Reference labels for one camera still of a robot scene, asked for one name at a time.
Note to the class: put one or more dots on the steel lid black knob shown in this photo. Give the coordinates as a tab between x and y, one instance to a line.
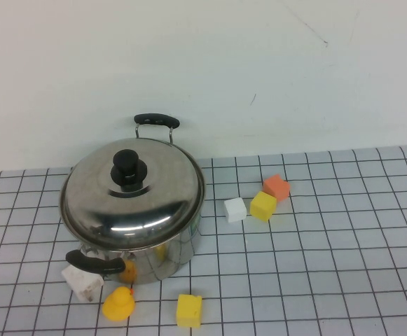
133	213

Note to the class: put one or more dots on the white foam cube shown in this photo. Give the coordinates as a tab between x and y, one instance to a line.
235	209

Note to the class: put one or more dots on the yellow foam cube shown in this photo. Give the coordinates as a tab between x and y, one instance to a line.
262	207

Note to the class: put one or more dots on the orange foam cube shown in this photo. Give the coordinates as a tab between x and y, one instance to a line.
275	186

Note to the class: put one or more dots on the yellow notched foam block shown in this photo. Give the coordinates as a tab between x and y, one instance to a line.
188	311

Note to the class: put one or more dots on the yellow rubber duck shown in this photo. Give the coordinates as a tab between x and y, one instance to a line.
118	305

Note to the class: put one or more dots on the white crumpled block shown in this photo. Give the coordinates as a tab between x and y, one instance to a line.
82	285

